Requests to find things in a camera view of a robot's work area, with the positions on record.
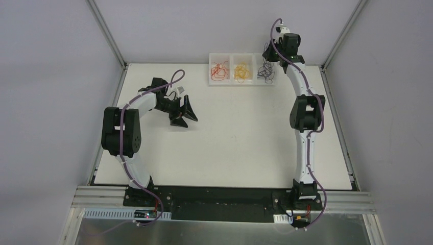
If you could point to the aluminium frame rail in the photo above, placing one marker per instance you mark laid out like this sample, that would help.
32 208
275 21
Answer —
348 202

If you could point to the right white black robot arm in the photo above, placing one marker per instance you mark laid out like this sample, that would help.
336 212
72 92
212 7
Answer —
306 118

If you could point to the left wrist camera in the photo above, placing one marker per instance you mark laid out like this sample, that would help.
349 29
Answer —
180 91

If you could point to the left white slotted cable duct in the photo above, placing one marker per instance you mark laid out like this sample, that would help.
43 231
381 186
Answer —
120 214

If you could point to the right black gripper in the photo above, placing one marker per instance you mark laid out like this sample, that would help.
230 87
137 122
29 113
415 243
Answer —
268 53

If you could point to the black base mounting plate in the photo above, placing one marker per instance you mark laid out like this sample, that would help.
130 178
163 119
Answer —
220 204

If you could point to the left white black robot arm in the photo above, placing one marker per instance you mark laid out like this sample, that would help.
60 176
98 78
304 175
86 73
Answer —
121 130

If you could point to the white slotted cable duct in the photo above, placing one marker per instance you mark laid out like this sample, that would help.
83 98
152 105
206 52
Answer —
282 219
120 214

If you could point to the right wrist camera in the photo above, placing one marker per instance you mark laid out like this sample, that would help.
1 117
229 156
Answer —
281 29

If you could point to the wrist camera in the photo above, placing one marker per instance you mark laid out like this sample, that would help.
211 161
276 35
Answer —
180 91
281 29

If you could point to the right white slotted cable duct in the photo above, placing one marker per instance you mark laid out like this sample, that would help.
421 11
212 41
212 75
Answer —
282 219

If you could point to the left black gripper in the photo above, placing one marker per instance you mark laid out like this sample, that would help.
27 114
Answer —
181 110

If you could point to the white three-compartment tray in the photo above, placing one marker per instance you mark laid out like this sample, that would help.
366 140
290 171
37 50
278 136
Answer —
240 69

